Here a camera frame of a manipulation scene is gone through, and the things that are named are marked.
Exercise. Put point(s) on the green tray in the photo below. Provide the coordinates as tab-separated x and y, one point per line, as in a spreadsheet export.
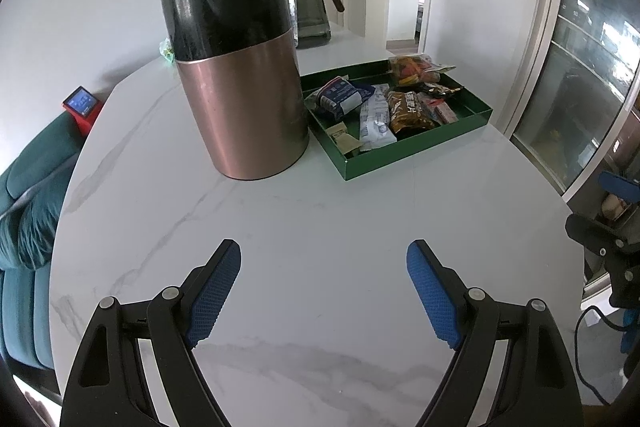
380	159

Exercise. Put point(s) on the brown oat snack packet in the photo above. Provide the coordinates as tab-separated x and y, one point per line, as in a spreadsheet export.
407	112

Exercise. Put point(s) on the red desk clock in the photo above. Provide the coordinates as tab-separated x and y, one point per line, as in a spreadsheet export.
87	117

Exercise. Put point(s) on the blue white snack packet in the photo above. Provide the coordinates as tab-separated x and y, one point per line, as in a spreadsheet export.
340	99

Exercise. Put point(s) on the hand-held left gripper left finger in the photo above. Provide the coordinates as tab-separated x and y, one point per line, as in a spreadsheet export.
215	297

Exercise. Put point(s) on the copper trash can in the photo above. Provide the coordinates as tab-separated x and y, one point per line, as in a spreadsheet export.
240	107

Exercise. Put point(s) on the white door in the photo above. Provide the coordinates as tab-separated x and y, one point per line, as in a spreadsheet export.
480	7

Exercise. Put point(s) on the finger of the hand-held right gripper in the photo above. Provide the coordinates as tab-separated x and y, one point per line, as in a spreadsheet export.
595	232
620	186

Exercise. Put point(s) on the dark glass kettle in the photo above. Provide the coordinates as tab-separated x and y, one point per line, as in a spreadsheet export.
310	7

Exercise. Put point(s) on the teal sofa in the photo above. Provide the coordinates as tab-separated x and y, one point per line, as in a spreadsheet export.
30	217

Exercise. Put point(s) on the glass sliding door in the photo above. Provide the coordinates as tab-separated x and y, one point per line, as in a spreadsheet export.
590	57

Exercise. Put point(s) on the small tan packet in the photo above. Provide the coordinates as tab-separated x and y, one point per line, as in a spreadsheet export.
338	131
351	149

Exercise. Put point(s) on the red orange snack packet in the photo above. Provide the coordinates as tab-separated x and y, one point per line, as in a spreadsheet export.
410	67

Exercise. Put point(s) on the green plastic bag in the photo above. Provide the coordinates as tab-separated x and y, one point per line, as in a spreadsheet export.
166	52

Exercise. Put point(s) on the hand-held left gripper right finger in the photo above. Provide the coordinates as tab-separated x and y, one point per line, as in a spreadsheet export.
432	297

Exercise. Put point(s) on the red snack bar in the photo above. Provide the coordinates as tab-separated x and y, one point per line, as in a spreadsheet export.
442	112

